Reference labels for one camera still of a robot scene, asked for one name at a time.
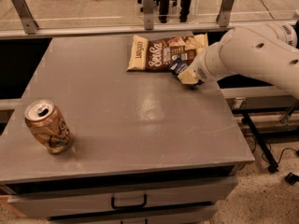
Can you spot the black upper drawer handle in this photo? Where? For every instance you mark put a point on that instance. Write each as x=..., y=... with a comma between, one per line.
x=125, y=203

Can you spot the dark blue rxbar wrapper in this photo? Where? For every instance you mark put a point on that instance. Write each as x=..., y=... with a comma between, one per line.
x=177, y=66

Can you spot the middle metal railing bracket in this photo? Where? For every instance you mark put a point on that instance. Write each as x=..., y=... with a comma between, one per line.
x=148, y=14

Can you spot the grey drawer cabinet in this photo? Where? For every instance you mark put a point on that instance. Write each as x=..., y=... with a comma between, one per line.
x=134, y=134

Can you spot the right metal railing bracket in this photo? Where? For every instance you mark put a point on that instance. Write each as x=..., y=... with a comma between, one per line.
x=224, y=15

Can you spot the metal railing bracket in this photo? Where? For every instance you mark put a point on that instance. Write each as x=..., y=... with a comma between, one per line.
x=28, y=22
x=148, y=14
x=224, y=15

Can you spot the tan soda can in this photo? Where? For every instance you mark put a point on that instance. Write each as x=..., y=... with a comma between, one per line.
x=46, y=123

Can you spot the left metal railing bracket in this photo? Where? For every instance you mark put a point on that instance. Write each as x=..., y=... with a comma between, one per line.
x=28, y=22

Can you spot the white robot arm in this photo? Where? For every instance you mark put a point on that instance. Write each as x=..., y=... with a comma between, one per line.
x=267, y=52

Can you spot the brown and cream chip bag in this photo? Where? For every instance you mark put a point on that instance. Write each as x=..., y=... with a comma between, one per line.
x=156, y=55

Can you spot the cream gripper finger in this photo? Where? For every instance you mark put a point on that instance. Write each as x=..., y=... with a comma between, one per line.
x=188, y=77

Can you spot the black floor stand leg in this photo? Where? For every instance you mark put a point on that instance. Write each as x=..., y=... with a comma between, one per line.
x=273, y=165

